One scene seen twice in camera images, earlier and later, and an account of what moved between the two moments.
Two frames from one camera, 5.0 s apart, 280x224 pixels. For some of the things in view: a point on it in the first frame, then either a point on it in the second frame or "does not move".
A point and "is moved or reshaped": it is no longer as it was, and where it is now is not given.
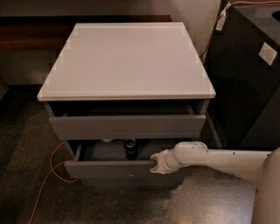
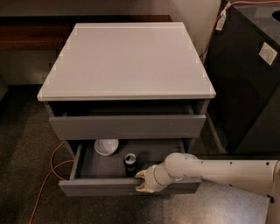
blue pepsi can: (130, 149) -> (129, 161)
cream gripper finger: (156, 170) -> (143, 188)
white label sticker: (267, 53) does not move
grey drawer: (108, 158) is moved or reshaped
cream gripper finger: (156, 157) -> (141, 174)
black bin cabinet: (243, 67) does not move
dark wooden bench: (52, 31) does not move
